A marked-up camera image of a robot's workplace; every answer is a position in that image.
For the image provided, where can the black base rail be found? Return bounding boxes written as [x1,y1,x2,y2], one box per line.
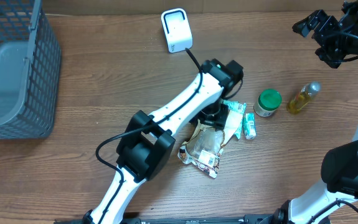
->
[54,213,332,224]

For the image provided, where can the green lid jar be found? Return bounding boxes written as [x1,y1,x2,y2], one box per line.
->
[253,89,282,117]

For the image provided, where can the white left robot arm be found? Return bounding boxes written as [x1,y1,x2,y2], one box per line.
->
[81,59,243,224]

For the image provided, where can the mint green wipes pack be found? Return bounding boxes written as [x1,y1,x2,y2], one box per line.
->
[223,100,247,140]

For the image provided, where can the dark grey plastic basket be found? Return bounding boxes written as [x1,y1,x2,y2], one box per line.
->
[0,0,62,139]

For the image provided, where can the yellow liquid bottle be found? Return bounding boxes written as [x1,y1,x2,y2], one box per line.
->
[286,82,321,114]

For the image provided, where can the brown snack packet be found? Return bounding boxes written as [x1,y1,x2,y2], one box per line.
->
[177,110,243,179]

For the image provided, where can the small teal tissue pack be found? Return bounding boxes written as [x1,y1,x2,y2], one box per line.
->
[243,113,257,139]

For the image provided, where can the white barcode scanner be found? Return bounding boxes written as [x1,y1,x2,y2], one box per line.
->
[161,8,193,54]

